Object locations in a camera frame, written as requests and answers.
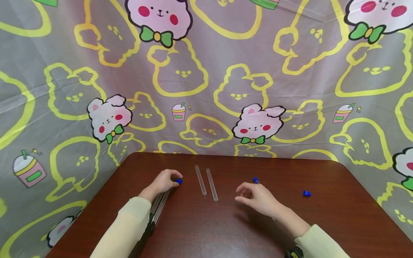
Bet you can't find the person's left hand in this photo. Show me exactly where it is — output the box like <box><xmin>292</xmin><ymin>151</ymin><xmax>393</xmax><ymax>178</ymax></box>
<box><xmin>139</xmin><ymin>169</ymin><xmax>184</xmax><ymax>203</ymax></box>

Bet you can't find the person's right hand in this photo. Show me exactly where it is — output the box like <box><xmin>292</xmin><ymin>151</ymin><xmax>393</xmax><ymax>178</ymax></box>
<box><xmin>235</xmin><ymin>182</ymin><xmax>283</xmax><ymax>218</ymax></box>

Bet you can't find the blue capped clear test tube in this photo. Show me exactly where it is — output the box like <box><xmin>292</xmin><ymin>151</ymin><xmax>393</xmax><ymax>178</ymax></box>
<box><xmin>252</xmin><ymin>177</ymin><xmax>277</xmax><ymax>221</ymax></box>
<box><xmin>155</xmin><ymin>178</ymin><xmax>183</xmax><ymax>223</ymax></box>

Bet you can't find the person's left forearm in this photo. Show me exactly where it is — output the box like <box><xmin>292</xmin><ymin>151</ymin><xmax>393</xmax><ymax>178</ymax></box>
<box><xmin>90</xmin><ymin>195</ymin><xmax>153</xmax><ymax>258</ymax></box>

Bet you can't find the person's right forearm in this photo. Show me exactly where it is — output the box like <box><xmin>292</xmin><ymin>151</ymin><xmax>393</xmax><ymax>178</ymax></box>
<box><xmin>274</xmin><ymin>206</ymin><xmax>351</xmax><ymax>258</ymax></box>

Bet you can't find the black wrist band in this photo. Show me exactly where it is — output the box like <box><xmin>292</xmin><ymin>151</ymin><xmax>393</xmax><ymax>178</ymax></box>
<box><xmin>284</xmin><ymin>245</ymin><xmax>304</xmax><ymax>258</ymax></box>

